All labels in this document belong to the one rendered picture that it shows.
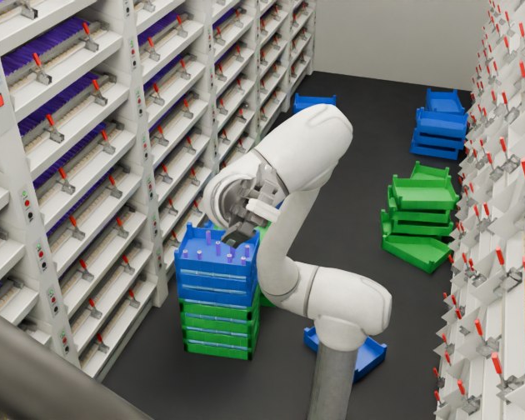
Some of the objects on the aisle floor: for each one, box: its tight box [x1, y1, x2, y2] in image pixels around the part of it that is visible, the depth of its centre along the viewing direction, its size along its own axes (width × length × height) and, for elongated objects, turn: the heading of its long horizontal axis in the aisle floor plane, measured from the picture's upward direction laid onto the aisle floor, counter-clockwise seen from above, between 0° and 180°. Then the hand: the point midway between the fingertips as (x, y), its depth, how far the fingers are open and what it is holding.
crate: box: [183, 317, 260, 361], centre depth 273 cm, size 30×20×8 cm
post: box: [0, 0, 82, 370], centre depth 192 cm, size 20×9×176 cm, turn 72°
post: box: [88, 0, 168, 308], centre depth 246 cm, size 20×9×176 cm, turn 72°
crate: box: [303, 326, 388, 383], centre depth 268 cm, size 30×20×8 cm
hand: (262, 210), depth 74 cm, fingers closed
